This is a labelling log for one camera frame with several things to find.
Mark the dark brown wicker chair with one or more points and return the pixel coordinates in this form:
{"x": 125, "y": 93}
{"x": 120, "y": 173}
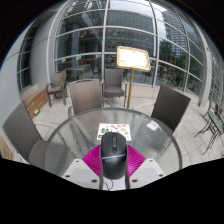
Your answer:
{"x": 20, "y": 130}
{"x": 171, "y": 106}

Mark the colourful printed menu card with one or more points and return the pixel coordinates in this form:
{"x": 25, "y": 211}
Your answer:
{"x": 116, "y": 127}

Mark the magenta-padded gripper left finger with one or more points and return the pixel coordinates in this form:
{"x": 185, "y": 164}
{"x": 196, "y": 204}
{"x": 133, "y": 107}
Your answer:
{"x": 78, "y": 171}

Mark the black computer mouse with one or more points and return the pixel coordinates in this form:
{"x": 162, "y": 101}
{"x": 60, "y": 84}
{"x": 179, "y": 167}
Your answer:
{"x": 114, "y": 156}

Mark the wooden slat bench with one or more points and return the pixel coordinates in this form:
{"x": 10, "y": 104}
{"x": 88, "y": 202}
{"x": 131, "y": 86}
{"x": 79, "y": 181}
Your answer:
{"x": 37, "y": 102}
{"x": 6, "y": 148}

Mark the grey wicker armchair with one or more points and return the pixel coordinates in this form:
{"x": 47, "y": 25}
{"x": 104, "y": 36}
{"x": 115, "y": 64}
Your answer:
{"x": 58, "y": 80}
{"x": 85, "y": 96}
{"x": 114, "y": 78}

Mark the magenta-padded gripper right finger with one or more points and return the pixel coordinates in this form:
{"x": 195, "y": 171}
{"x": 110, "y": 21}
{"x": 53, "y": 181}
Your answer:
{"x": 150, "y": 170}

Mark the gold framed sign stand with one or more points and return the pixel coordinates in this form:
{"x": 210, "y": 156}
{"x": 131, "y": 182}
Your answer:
{"x": 133, "y": 58}

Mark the dark metal folding table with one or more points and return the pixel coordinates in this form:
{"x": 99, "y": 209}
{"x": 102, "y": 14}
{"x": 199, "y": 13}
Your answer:
{"x": 216, "y": 121}

